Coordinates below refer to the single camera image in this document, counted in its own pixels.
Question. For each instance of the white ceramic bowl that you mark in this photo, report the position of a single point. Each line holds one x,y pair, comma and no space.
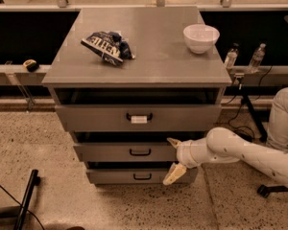
199,38

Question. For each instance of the blue crumpled chip bag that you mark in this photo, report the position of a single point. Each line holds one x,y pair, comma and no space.
109,46

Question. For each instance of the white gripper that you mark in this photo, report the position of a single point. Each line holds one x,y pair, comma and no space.
182,153

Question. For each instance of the yellow black tape measure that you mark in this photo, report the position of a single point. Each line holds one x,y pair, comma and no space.
31,65

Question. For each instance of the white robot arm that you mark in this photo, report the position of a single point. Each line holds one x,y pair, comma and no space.
221,145

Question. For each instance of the black power adapter with cable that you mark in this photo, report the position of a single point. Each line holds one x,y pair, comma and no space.
237,120

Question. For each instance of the black chair base leg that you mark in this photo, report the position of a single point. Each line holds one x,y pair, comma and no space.
265,191

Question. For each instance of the black tripod stand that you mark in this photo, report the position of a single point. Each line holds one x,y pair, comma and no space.
246,100

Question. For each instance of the left clear water bottle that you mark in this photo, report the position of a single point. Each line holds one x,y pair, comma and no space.
232,55

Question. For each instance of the seated person in light trousers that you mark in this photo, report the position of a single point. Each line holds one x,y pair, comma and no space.
277,133

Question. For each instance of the clear water bottle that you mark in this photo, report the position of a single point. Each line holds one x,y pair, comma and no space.
257,57
232,55

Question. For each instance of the grey drawer cabinet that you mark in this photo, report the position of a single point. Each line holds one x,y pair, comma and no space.
164,71

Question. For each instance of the grey top drawer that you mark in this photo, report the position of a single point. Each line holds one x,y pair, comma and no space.
138,117

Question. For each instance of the black stand leg left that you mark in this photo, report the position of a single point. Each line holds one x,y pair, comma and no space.
34,180

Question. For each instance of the right clear water bottle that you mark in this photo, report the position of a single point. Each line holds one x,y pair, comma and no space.
257,57

